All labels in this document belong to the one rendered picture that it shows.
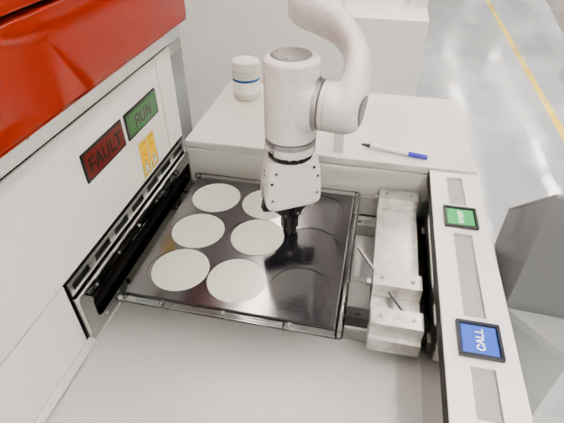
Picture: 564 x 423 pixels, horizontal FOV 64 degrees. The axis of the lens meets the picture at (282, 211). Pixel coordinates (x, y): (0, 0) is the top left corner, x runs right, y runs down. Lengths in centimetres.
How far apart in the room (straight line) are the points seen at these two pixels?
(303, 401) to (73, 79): 54
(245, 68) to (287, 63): 50
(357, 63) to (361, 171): 35
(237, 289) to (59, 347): 27
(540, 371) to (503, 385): 46
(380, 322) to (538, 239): 29
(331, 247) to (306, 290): 12
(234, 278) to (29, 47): 45
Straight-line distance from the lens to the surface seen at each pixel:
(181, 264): 81
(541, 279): 88
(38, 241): 66
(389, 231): 91
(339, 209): 92
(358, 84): 67
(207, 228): 87
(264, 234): 85
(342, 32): 70
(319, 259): 80
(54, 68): 58
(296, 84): 66
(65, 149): 68
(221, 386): 75
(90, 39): 64
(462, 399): 61
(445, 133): 110
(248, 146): 99
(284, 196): 77
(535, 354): 106
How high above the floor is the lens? 146
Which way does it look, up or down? 38 degrees down
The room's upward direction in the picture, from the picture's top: straight up
